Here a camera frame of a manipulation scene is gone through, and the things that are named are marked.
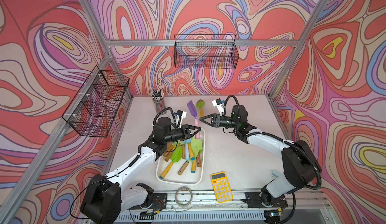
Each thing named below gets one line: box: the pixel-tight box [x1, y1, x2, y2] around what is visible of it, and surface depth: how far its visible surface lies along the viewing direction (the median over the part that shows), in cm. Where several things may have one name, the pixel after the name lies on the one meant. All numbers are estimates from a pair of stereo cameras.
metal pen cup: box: [150, 89, 166, 114], surface depth 98 cm
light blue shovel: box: [181, 138, 192, 162], surface depth 89 cm
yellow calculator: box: [210, 171, 234, 204], surface depth 78 cm
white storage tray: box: [155, 127, 207, 186], surface depth 83 cm
